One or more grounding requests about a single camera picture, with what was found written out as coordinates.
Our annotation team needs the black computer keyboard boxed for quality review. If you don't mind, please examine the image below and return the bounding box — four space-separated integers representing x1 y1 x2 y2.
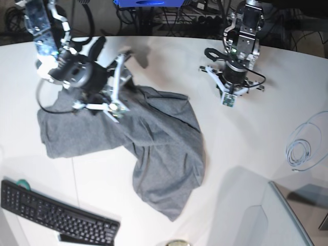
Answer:
1 180 120 245

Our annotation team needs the blue box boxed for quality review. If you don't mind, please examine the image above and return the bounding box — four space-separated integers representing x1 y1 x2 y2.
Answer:
113 0 184 8

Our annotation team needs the coiled light blue cable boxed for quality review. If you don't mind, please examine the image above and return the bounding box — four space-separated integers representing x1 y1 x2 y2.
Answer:
285 110 328 172

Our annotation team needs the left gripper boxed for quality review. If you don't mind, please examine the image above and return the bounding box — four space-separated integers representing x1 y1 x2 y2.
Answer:
199 48 265 108

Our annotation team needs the green tape roll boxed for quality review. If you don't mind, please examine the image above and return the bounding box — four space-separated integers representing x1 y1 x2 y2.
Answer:
16 179 31 191

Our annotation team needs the round brass object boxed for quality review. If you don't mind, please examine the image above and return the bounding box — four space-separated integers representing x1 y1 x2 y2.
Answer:
166 239 191 246

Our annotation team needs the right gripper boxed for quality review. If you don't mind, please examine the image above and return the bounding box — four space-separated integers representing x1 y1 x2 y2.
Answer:
49 36 133 123

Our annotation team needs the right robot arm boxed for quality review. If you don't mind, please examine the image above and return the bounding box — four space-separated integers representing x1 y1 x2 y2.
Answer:
15 1 132 122

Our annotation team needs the grey t-shirt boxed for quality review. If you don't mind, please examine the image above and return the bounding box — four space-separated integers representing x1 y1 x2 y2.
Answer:
37 86 205 221

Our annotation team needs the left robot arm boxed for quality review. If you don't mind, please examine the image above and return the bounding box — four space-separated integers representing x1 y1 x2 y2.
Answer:
199 1 266 107

